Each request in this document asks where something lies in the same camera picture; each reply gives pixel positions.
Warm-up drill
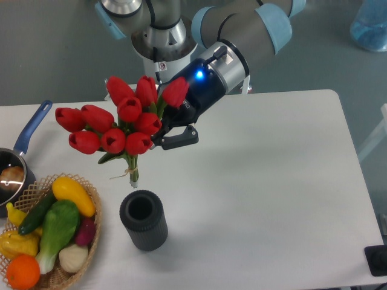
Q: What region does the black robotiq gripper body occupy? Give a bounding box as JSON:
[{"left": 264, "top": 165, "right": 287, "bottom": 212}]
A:
[{"left": 159, "top": 57, "right": 226, "bottom": 133}]

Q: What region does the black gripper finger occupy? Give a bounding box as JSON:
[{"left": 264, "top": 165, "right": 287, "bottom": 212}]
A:
[{"left": 151, "top": 124, "right": 199, "bottom": 150}]

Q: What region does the red tulip bouquet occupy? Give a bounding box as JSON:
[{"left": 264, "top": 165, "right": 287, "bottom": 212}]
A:
[{"left": 55, "top": 76, "right": 189, "bottom": 188}]

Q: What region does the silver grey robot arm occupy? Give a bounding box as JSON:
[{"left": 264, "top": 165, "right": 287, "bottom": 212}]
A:
[{"left": 95, "top": 1, "right": 305, "bottom": 150}]

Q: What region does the dark grey ribbed vase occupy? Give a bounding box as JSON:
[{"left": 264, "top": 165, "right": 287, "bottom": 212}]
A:
[{"left": 119, "top": 190, "right": 168, "bottom": 251}]

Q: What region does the yellow squash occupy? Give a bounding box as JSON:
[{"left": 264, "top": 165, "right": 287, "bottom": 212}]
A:
[{"left": 52, "top": 176, "right": 96, "bottom": 218}]

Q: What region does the purple red radish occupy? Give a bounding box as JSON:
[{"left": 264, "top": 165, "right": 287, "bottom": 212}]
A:
[{"left": 74, "top": 218, "right": 96, "bottom": 246}]

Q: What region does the green bok choy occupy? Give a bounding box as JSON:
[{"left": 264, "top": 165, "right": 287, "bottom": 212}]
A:
[{"left": 36, "top": 200, "right": 80, "bottom": 275}]

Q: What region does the white garlic bulb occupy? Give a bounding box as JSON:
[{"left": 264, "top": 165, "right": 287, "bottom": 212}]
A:
[{"left": 59, "top": 244, "right": 88, "bottom": 273}]

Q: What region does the blue plastic bag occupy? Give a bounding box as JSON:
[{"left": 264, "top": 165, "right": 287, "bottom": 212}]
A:
[{"left": 350, "top": 1, "right": 386, "bottom": 52}]

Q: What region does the dark green cucumber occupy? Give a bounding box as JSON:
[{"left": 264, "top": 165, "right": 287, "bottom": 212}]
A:
[{"left": 18, "top": 190, "right": 57, "bottom": 235}]

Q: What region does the brown bread roll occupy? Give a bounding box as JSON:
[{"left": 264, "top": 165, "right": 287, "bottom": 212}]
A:
[{"left": 1, "top": 166, "right": 24, "bottom": 193}]

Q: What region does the yellow banana pepper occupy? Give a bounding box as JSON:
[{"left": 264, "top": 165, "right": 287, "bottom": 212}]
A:
[{"left": 4, "top": 202, "right": 27, "bottom": 233}]

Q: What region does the woven wicker basket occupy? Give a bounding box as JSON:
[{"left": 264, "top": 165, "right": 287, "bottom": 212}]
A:
[{"left": 13, "top": 173, "right": 102, "bottom": 289}]

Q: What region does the yellow pumpkin gourd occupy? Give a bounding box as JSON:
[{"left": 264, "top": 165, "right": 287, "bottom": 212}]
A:
[{"left": 1, "top": 230, "right": 40, "bottom": 260}]

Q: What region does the orange fruit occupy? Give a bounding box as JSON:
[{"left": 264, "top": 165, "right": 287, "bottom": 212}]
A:
[{"left": 6, "top": 254, "right": 41, "bottom": 289}]

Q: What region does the black device at edge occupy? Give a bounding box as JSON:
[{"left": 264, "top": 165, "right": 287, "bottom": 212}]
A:
[{"left": 364, "top": 245, "right": 386, "bottom": 277}]

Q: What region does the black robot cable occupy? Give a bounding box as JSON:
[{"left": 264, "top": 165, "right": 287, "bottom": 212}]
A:
[{"left": 152, "top": 47, "right": 164, "bottom": 84}]

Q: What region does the blue handled saucepan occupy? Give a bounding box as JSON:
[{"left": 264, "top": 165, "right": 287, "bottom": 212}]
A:
[{"left": 1, "top": 100, "right": 53, "bottom": 218}]

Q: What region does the white frame at right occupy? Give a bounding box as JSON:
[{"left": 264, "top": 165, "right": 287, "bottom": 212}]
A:
[{"left": 357, "top": 103, "right": 386, "bottom": 163}]

